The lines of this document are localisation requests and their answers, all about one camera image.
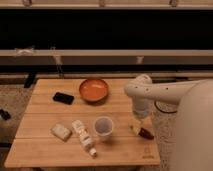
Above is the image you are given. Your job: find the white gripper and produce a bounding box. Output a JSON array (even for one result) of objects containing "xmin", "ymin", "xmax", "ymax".
[{"xmin": 130, "ymin": 98, "xmax": 150, "ymax": 135}]

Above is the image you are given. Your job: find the dark red pepper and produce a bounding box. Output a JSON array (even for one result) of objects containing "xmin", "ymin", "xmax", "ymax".
[{"xmin": 139, "ymin": 128, "xmax": 154, "ymax": 140}]

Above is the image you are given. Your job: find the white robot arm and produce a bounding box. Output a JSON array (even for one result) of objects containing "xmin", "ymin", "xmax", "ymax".
[{"xmin": 124, "ymin": 74, "xmax": 213, "ymax": 171}]

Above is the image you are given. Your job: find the orange ceramic bowl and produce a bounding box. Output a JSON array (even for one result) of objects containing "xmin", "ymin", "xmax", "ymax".
[{"xmin": 79, "ymin": 79, "xmax": 109, "ymax": 102}]

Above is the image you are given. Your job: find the clear plastic cup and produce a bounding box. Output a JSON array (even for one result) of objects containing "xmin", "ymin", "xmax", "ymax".
[{"xmin": 93, "ymin": 116, "xmax": 114, "ymax": 142}]

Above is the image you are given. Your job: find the white plastic bottle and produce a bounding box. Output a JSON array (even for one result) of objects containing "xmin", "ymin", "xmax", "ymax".
[{"xmin": 72, "ymin": 120, "xmax": 97, "ymax": 157}]

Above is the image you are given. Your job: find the wooden folding table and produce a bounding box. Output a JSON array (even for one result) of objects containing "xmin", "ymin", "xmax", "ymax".
[{"xmin": 5, "ymin": 79, "xmax": 160, "ymax": 168}]

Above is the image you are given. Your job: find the pale rectangular sponge block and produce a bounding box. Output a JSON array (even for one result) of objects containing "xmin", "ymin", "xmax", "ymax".
[{"xmin": 51, "ymin": 124, "xmax": 72, "ymax": 141}]

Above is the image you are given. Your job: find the black smartphone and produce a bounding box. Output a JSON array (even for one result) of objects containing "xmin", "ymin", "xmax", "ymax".
[{"xmin": 53, "ymin": 92, "xmax": 74, "ymax": 105}]

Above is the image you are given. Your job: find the black object on floor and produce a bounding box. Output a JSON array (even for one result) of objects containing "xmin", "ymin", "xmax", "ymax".
[{"xmin": 0, "ymin": 109, "xmax": 11, "ymax": 120}]

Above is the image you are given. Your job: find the grey metal rail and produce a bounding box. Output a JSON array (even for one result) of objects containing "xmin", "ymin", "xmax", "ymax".
[{"xmin": 0, "ymin": 49, "xmax": 213, "ymax": 66}]

